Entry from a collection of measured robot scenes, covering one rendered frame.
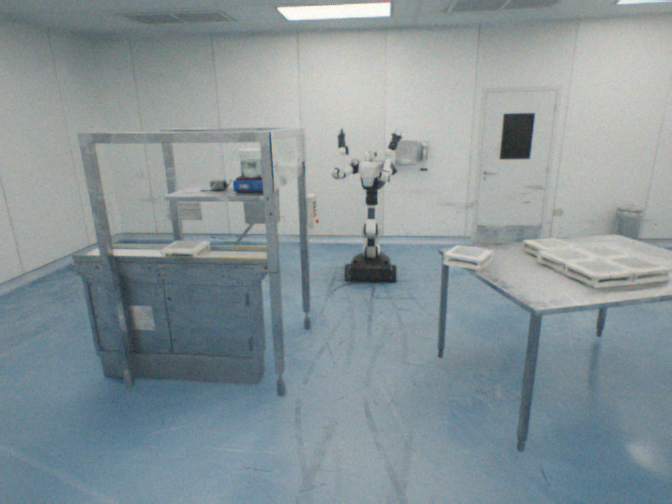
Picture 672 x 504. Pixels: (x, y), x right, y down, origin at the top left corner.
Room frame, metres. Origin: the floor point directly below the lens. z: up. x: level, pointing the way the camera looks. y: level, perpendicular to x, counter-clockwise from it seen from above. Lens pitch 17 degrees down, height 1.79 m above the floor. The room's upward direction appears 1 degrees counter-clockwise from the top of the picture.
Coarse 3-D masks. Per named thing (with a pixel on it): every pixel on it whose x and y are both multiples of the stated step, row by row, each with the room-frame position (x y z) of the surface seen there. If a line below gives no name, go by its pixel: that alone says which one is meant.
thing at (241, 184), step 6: (234, 180) 2.75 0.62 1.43; (240, 180) 2.74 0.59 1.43; (246, 180) 2.74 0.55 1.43; (252, 180) 2.73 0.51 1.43; (258, 180) 2.73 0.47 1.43; (234, 186) 2.74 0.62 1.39; (240, 186) 2.73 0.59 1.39; (246, 186) 2.73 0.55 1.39; (252, 186) 2.73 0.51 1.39; (258, 186) 2.72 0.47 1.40
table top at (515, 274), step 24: (576, 240) 3.23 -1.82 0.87; (600, 240) 3.22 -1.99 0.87; (624, 240) 3.20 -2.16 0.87; (504, 264) 2.70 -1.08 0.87; (528, 264) 2.69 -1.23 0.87; (504, 288) 2.29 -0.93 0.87; (528, 288) 2.28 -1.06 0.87; (552, 288) 2.28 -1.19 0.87; (576, 288) 2.27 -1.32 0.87; (600, 288) 2.27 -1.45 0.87; (624, 288) 2.26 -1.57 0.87; (648, 288) 2.25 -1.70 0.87; (552, 312) 2.02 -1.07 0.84
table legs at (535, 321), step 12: (444, 264) 3.02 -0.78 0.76; (444, 276) 3.02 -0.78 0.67; (444, 288) 3.02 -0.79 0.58; (444, 300) 3.02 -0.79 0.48; (444, 312) 3.02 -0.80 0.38; (600, 312) 3.34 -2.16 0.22; (444, 324) 3.03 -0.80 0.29; (540, 324) 2.03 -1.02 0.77; (600, 324) 3.32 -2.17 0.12; (444, 336) 3.03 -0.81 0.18; (528, 336) 2.06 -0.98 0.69; (600, 336) 3.32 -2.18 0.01; (444, 348) 3.03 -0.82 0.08; (528, 348) 2.05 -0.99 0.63; (528, 360) 2.04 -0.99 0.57; (528, 372) 2.03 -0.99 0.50; (528, 384) 2.02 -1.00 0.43; (528, 396) 2.03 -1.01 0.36; (528, 408) 2.03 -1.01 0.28; (528, 420) 2.03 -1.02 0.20
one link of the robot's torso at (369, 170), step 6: (366, 162) 4.98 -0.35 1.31; (372, 162) 4.93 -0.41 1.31; (378, 162) 4.91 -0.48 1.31; (360, 168) 4.95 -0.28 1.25; (366, 168) 4.90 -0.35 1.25; (372, 168) 4.86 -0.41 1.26; (378, 168) 4.86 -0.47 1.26; (360, 174) 4.95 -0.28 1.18; (366, 174) 4.90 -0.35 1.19; (372, 174) 4.86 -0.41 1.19; (378, 174) 4.85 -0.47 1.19; (366, 180) 4.92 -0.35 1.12; (372, 180) 4.88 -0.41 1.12; (378, 180) 4.88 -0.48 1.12; (366, 186) 4.92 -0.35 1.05; (372, 186) 4.89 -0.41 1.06; (378, 186) 4.91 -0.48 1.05
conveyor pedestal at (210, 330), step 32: (96, 288) 2.85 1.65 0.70; (128, 288) 2.82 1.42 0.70; (160, 288) 2.79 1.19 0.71; (192, 288) 2.76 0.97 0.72; (224, 288) 2.73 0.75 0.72; (256, 288) 2.77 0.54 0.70; (96, 320) 2.85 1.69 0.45; (128, 320) 2.82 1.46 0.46; (160, 320) 2.79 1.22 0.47; (192, 320) 2.76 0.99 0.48; (224, 320) 2.74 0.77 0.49; (256, 320) 2.72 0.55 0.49; (96, 352) 2.85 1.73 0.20; (160, 352) 2.80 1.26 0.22; (192, 352) 2.77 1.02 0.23; (224, 352) 2.74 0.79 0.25; (256, 352) 2.70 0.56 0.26
